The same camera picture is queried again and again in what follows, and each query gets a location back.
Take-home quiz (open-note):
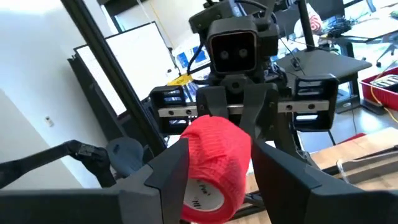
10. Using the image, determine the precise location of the grey wheeled office chair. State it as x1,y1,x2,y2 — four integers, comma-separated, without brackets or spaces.
365,0,398,68

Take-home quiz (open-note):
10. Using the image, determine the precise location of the red plastic bin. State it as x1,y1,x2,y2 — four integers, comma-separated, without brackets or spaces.
360,66,398,112

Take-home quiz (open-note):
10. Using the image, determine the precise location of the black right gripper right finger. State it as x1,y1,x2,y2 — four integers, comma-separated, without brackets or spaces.
251,139,398,224

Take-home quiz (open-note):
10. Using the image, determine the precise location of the clear plastic bin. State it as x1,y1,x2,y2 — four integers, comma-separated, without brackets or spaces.
336,149,398,185

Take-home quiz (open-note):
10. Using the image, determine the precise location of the silver striped device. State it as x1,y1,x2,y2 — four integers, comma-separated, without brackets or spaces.
371,73,398,89

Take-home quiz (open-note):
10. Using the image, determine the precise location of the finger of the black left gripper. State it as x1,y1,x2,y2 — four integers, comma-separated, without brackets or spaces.
195,85,230,119
238,82,280,141

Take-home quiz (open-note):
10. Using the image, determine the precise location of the grey standing desk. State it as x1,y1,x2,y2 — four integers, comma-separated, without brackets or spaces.
275,49,373,114

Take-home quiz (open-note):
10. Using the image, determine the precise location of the white whiteboard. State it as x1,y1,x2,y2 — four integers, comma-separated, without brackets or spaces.
104,21,180,102

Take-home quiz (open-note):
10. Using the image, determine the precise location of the cluttered white desk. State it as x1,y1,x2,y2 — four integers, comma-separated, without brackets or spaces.
325,4,398,58

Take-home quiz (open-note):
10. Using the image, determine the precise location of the white bag red print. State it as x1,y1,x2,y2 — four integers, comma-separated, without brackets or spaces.
294,2,324,37

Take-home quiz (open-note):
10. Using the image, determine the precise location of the red tape piece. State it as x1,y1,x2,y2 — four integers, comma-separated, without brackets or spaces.
337,133,368,146

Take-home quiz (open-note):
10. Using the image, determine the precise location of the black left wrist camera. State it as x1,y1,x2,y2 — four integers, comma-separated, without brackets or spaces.
205,17,259,76

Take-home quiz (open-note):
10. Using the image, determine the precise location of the yellow floor cable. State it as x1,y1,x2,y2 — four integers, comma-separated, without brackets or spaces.
371,70,398,124

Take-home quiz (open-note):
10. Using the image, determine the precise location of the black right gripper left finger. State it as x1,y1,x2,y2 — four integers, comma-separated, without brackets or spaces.
0,138,190,224

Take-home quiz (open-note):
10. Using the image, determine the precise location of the yellow paper tag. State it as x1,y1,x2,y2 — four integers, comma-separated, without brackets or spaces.
167,73,194,87

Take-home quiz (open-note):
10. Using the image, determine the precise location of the red bandage roll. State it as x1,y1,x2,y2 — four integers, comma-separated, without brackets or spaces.
179,114,252,224

